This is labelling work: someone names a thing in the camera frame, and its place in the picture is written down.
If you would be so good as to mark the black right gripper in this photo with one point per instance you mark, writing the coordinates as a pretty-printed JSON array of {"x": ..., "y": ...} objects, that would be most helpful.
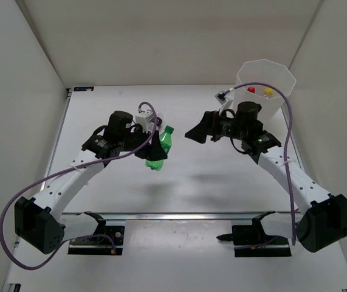
[{"x": 208, "y": 127}]

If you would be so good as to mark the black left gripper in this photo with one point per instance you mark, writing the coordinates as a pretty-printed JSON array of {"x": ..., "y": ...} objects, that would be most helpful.
[{"x": 156, "y": 151}]

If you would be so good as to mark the green plastic bottle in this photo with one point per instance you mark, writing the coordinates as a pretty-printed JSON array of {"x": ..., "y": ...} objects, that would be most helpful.
[{"x": 161, "y": 144}]

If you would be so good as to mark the red label clear bottle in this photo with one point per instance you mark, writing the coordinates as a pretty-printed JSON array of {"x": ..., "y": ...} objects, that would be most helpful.
[{"x": 251, "y": 89}]

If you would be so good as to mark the yellow cap clear bottle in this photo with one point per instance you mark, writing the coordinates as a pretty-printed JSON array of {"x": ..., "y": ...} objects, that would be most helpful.
[{"x": 268, "y": 93}]

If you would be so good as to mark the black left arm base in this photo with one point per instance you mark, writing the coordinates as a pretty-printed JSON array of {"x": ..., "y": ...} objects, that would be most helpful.
[{"x": 106, "y": 240}]

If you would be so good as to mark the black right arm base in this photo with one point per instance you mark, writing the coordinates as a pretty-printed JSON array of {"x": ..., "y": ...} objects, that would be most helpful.
[{"x": 250, "y": 240}]

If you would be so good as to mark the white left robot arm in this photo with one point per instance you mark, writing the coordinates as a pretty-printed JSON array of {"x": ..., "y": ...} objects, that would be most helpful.
[{"x": 40, "y": 220}]

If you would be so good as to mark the white octagonal plastic bin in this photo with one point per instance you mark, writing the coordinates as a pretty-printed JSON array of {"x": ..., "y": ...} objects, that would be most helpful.
[{"x": 265, "y": 81}]

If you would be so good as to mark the black label clear bottle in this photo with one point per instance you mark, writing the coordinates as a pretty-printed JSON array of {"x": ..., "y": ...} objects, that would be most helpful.
[{"x": 160, "y": 121}]

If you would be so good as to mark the dark label sticker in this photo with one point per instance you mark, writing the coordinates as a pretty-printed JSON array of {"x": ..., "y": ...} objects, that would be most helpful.
[{"x": 83, "y": 89}]

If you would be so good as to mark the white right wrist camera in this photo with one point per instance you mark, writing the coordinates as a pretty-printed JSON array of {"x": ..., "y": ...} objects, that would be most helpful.
[{"x": 225, "y": 100}]

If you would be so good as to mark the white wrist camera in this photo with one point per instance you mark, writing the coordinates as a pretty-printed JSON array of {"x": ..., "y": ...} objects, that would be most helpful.
[
  {"x": 145, "y": 118},
  {"x": 225, "y": 100}
]

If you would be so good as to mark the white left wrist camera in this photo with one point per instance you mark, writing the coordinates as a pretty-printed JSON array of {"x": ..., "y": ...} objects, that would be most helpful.
[{"x": 145, "y": 118}]

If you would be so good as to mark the silver aluminium front rail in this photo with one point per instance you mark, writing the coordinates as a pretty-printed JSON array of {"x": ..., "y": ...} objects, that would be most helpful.
[{"x": 178, "y": 216}]

